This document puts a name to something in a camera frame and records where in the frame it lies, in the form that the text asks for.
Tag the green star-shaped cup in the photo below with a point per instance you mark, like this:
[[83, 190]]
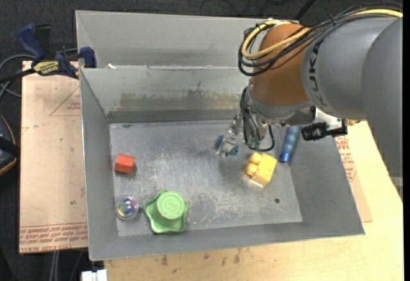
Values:
[[166, 211]]

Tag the yellow toy brick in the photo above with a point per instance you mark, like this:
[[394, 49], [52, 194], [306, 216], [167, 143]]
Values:
[[263, 169]]

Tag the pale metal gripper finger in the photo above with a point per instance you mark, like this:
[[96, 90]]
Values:
[[220, 149], [230, 147]]

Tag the orange-red block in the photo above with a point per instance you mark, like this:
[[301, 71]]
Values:
[[124, 163]]

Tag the grey metal bin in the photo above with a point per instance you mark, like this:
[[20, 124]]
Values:
[[192, 177]]

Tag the blue ribbed cylinder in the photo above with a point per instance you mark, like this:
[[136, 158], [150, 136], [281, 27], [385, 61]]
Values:
[[289, 145]]

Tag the brown cardboard board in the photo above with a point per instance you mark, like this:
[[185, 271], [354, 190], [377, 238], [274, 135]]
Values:
[[51, 151]]

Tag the shiny iridescent ball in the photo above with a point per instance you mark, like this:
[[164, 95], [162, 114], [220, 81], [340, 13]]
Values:
[[126, 207]]

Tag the small teal toy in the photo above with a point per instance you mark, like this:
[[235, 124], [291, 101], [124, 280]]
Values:
[[219, 139]]

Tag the black cylinder on white bracket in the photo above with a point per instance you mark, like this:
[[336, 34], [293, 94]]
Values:
[[315, 131]]

